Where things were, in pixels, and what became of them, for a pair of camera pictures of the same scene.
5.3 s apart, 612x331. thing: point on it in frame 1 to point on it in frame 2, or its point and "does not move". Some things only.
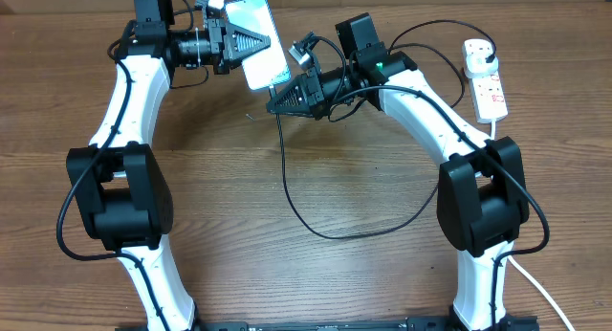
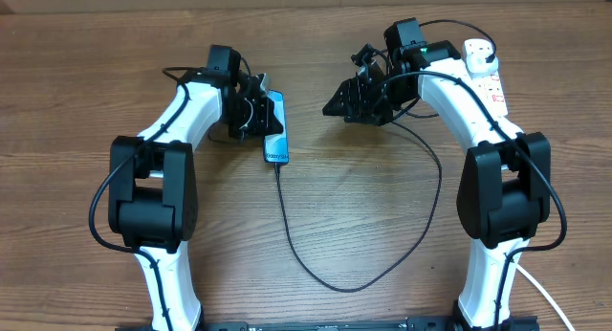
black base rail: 350,323 does not move
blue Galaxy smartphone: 269,66 to 275,146
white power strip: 489,98 does not move
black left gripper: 223,39 to 264,122
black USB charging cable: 456,100 to 432,203
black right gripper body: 320,104 to 390,98
